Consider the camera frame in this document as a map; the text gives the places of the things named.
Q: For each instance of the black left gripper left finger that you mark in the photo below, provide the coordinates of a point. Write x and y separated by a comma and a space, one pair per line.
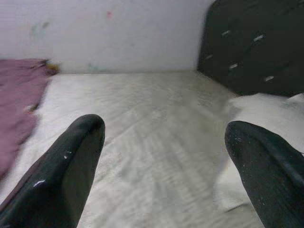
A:
59, 178

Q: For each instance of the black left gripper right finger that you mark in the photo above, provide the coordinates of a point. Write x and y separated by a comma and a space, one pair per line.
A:
273, 178

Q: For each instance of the white pillow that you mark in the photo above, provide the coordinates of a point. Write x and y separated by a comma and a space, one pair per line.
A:
261, 111

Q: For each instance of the purple cartoon mouse blanket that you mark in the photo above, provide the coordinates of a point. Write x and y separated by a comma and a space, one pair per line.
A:
16, 95

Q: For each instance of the white quilted mattress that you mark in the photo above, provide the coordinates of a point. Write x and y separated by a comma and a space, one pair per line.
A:
154, 142

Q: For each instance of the dark tufted headboard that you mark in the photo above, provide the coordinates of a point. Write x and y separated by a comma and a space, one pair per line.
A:
249, 47

